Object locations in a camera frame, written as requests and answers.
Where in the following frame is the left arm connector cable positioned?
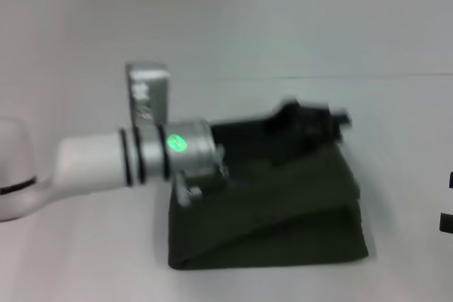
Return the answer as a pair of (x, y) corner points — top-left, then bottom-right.
(174, 169), (231, 208)

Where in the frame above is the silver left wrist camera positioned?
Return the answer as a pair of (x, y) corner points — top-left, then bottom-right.
(124, 62), (171, 129)

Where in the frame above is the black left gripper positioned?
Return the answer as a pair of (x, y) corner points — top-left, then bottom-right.
(264, 98), (353, 148)

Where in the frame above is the dark green shirt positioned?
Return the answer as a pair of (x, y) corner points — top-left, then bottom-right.
(166, 103), (370, 272)

